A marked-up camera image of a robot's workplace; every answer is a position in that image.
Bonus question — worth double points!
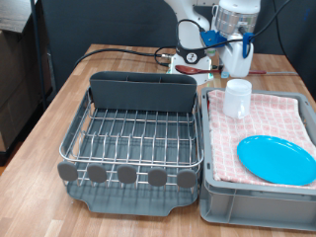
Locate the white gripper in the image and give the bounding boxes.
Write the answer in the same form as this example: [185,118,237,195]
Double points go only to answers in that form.
[216,38,255,79]

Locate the brown wooden spoon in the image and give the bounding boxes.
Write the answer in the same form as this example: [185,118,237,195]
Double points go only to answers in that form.
[175,64,268,76]

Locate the blue plastic plate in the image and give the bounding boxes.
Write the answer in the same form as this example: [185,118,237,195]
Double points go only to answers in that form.
[236,134,316,187]

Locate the pink checkered dish cloth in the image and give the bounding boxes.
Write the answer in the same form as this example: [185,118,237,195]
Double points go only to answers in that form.
[206,89,316,191]

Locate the grey dish drying rack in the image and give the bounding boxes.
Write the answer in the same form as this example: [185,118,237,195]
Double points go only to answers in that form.
[60,86,202,217]

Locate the white plastic mug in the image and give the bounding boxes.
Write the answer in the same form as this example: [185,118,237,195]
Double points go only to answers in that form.
[222,78,253,119]

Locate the dark grey cutlery holder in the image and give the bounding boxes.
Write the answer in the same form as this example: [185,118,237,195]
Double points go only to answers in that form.
[89,71,198,114]

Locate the grey plastic crate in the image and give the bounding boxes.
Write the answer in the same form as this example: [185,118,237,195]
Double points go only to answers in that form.
[198,86,316,232]

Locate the black metal pole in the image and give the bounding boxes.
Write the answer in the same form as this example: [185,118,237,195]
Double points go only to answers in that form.
[30,0,47,112]

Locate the wooden shelf board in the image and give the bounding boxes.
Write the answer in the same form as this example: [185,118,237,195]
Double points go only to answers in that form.
[0,0,38,34]

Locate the blue cable clip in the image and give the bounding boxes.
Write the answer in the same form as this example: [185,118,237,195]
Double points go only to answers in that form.
[242,32,255,59]

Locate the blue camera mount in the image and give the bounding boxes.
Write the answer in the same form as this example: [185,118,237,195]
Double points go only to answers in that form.
[199,29,229,49]

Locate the thin grey cable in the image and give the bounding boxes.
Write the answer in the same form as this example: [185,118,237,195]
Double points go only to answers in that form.
[266,69,299,77]

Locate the looped black cable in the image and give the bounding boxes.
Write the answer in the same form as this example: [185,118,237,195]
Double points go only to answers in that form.
[153,45,177,68]

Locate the hanging black cable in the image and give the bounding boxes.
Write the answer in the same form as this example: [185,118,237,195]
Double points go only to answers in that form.
[269,0,304,80]

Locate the black camera cable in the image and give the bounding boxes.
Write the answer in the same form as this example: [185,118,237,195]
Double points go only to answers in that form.
[175,0,293,57]

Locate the long black cable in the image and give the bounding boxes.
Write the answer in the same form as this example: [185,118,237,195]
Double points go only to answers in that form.
[73,47,166,68]

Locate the metal wire dish rack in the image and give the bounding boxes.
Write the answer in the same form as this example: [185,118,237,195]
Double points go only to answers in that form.
[57,87,204,192]

